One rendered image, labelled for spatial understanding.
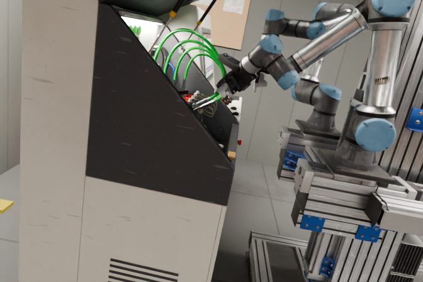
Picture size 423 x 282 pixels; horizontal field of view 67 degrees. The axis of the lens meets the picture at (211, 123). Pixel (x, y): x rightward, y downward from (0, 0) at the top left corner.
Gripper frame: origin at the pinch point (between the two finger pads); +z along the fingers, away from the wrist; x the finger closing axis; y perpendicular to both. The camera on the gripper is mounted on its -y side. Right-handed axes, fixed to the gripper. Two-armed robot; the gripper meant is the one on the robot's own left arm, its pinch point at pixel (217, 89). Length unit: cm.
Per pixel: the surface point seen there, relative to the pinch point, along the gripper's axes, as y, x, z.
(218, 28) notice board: -105, 175, 115
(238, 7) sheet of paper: -111, 191, 90
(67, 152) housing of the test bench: -7, -55, 36
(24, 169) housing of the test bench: -12, -67, 52
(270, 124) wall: 13, 204, 151
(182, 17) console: -52, 28, 20
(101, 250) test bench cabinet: 33, -54, 57
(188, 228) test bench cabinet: 43, -29, 26
